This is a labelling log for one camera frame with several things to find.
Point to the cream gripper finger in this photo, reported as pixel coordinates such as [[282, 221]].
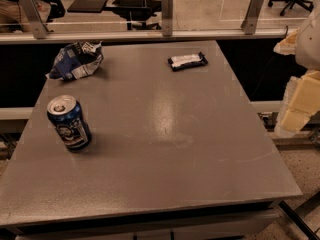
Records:
[[287, 46], [300, 102]]

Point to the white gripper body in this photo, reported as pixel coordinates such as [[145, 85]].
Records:
[[309, 44]]

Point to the black white rxbar wrapper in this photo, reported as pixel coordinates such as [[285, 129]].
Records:
[[183, 62]]

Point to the blue pepsi can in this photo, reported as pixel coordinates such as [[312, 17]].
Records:
[[65, 113]]

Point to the black office chair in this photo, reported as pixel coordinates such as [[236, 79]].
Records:
[[305, 4]]

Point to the dark desk with base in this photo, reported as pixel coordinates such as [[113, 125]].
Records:
[[135, 12]]

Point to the crumpled blue chip bag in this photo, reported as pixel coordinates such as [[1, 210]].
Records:
[[76, 60]]

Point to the glass barrier panel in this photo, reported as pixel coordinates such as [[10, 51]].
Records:
[[193, 15]]

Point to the right metal rail bracket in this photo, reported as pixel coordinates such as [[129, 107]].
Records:
[[250, 21]]

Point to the metal rail bracket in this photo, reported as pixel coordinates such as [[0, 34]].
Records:
[[250, 21], [34, 16], [167, 17]]

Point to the middle metal rail bracket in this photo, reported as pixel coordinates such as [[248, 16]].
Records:
[[167, 17]]

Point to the left metal rail bracket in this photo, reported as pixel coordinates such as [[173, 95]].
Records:
[[34, 16]]

